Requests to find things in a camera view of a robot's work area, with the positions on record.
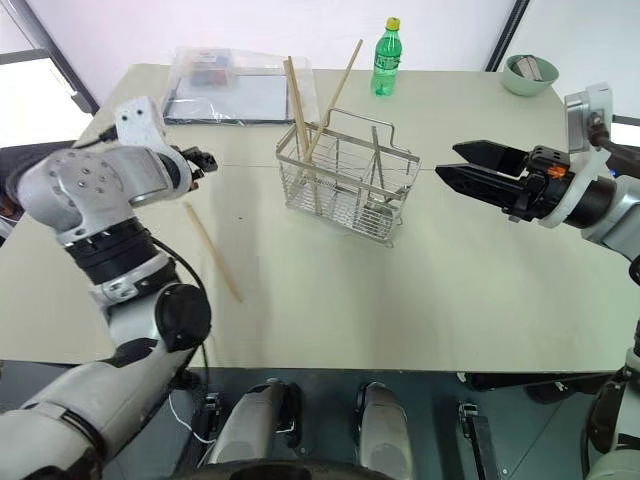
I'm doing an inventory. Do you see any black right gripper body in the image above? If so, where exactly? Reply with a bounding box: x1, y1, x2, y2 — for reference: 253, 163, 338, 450
501, 144, 571, 224

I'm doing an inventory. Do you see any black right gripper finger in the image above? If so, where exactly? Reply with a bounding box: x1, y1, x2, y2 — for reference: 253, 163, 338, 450
451, 139, 530, 177
434, 162, 527, 216

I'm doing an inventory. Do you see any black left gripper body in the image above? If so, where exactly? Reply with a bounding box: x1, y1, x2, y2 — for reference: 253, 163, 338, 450
172, 145, 202, 194

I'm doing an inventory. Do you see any pale green bowl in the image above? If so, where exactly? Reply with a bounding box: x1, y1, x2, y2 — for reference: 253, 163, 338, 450
501, 53, 560, 98

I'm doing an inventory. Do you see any wooden chopstick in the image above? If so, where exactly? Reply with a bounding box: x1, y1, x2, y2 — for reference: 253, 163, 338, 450
184, 201, 245, 303
303, 39, 365, 162
282, 58, 312, 167
287, 55, 315, 166

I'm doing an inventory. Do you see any black framed whiteboard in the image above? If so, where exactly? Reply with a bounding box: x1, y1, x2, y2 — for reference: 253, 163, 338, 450
163, 72, 297, 126

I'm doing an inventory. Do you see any grey item in bowl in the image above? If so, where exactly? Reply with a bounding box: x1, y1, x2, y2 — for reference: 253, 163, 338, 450
514, 56, 549, 81

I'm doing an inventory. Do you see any colourful small box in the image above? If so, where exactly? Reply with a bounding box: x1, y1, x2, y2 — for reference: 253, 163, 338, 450
186, 49, 237, 89

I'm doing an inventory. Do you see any clear plastic bag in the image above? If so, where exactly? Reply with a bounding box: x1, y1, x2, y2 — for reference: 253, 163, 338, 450
160, 46, 322, 127

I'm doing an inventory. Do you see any green plastic bottle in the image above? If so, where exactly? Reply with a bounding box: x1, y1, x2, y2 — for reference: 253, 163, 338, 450
369, 16, 404, 99

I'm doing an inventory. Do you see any black bar under table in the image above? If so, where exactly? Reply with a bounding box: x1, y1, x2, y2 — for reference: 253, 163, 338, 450
455, 371, 617, 393

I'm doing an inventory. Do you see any grey rounded robot leg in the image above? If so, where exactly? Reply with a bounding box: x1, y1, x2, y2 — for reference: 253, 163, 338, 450
206, 378, 302, 467
353, 381, 415, 480

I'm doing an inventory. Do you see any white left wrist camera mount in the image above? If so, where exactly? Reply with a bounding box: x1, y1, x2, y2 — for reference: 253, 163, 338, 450
113, 97, 195, 202

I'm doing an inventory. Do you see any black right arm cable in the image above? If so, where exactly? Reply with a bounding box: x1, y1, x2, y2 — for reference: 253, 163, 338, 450
588, 112, 640, 175

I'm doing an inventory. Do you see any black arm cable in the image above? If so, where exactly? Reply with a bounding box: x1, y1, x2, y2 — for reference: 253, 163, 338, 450
588, 112, 640, 175
149, 237, 215, 374

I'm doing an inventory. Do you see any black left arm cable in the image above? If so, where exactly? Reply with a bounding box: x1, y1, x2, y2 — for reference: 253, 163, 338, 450
149, 237, 215, 374

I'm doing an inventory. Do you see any dark window frame beam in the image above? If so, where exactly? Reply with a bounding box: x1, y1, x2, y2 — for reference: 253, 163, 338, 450
483, 0, 531, 72
0, 0, 100, 117

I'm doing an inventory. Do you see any silver wire basket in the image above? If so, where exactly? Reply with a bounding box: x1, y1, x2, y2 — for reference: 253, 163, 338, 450
275, 107, 423, 249

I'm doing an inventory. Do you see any black metal bracket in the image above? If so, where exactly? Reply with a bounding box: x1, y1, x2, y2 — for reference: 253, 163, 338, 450
456, 399, 503, 480
200, 392, 225, 446

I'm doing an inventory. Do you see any thin white wire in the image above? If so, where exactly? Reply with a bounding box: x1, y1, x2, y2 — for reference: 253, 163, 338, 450
167, 389, 217, 444

